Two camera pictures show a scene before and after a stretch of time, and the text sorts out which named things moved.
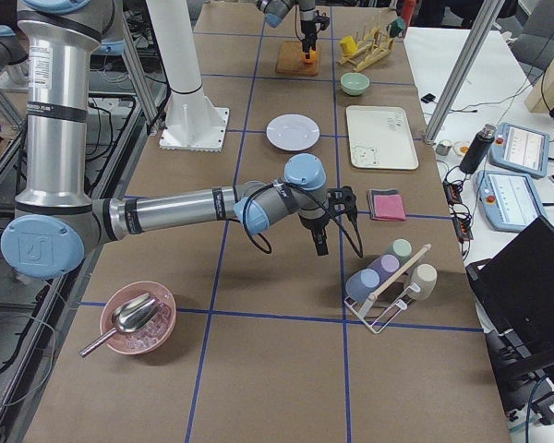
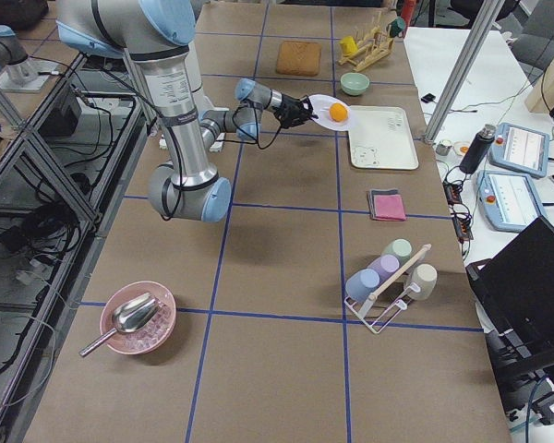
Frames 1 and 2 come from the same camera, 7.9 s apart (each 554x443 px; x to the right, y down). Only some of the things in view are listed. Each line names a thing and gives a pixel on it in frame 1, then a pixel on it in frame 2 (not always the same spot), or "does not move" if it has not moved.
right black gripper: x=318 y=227 to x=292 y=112
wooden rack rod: x=399 y=273 does not move
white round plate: x=293 y=132 to x=332 y=113
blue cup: x=362 y=283 does not move
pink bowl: x=149 y=337 does not move
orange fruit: x=313 y=55 to x=338 y=112
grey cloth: x=378 y=192 does not move
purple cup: x=385 y=266 does not move
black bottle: x=478 y=149 does not move
